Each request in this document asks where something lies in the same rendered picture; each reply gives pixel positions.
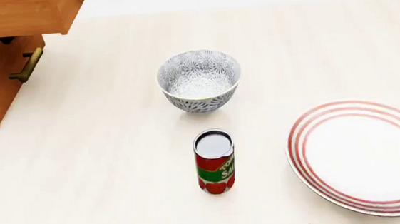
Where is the open wooden drawer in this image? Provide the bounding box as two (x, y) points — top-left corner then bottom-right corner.
(0, 0), (92, 41)

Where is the red tomato sauce can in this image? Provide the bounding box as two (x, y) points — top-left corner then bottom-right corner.
(191, 127), (239, 197)

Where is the white plate with red rings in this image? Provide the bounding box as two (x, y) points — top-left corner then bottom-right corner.
(282, 95), (400, 224)

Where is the white grey floral bowl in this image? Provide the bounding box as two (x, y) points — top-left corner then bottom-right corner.
(154, 46), (245, 118)

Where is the brass drawer handle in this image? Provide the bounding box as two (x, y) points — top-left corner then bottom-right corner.
(6, 46), (46, 85)

